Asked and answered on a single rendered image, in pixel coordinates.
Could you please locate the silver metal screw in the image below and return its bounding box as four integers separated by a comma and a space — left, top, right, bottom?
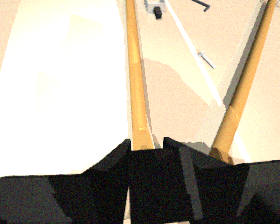
198, 50, 216, 69

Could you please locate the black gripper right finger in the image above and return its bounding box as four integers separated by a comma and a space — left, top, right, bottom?
189, 147, 280, 224

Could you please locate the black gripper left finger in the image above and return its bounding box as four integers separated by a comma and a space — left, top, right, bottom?
0, 139, 131, 224

